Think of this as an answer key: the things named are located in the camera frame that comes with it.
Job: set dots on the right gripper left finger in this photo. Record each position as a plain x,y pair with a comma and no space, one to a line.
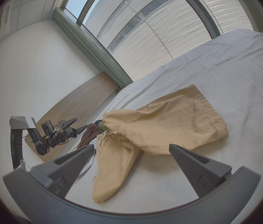
61,174

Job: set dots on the bed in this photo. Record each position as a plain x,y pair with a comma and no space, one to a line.
215,78

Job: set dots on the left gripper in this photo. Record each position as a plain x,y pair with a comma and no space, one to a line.
69,133

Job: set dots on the window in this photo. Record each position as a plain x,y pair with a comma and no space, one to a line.
168,31

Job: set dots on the grey-green curtain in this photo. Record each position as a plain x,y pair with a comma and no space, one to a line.
262,22
94,50

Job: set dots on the tan shorts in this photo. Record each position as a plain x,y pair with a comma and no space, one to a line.
168,120

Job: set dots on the brown garment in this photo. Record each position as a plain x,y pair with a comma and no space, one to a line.
89,134

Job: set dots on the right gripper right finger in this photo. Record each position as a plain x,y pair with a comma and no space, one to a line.
201,174

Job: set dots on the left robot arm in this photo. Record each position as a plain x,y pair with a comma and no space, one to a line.
40,146

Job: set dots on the dark grey garment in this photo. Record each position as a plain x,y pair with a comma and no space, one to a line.
98,122

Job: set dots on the green garment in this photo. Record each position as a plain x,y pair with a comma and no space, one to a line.
103,125

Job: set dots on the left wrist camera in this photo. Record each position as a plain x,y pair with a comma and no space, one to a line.
47,126

